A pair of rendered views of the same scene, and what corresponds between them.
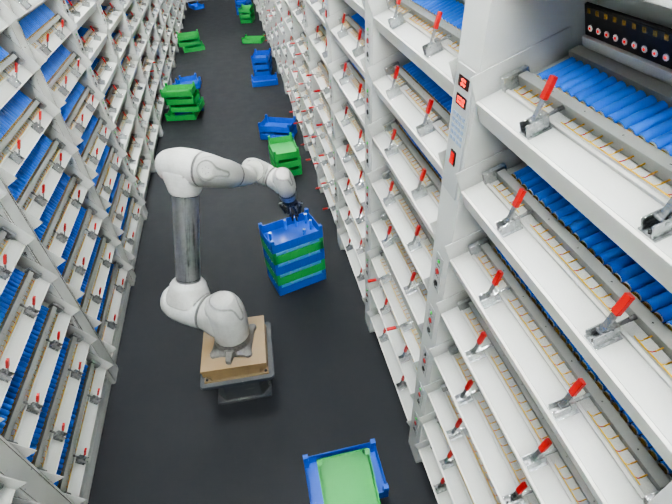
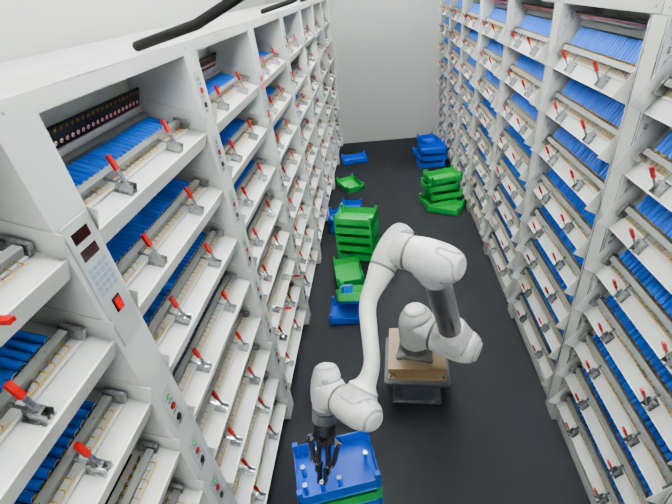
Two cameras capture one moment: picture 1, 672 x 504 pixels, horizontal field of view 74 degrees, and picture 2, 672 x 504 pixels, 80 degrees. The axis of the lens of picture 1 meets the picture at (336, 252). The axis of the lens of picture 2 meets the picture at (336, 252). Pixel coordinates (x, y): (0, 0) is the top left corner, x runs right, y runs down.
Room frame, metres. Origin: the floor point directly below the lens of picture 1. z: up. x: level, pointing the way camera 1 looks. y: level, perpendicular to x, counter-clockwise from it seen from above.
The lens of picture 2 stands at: (2.71, 0.62, 1.85)
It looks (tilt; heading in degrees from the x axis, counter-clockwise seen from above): 33 degrees down; 199
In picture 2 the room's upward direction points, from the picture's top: 8 degrees counter-clockwise
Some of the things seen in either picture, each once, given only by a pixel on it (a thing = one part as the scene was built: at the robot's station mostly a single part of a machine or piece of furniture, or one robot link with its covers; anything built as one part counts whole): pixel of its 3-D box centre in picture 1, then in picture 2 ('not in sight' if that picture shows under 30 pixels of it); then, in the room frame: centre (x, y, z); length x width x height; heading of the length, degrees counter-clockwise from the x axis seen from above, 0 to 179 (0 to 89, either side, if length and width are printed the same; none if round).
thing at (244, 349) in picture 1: (232, 341); (416, 341); (1.24, 0.48, 0.31); 0.22 x 0.18 x 0.06; 179
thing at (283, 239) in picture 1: (290, 230); (335, 463); (1.95, 0.24, 0.36); 0.30 x 0.20 x 0.08; 115
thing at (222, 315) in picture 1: (225, 315); (416, 324); (1.27, 0.48, 0.45); 0.18 x 0.16 x 0.22; 66
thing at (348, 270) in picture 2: not in sight; (348, 270); (0.33, -0.12, 0.04); 0.30 x 0.20 x 0.08; 21
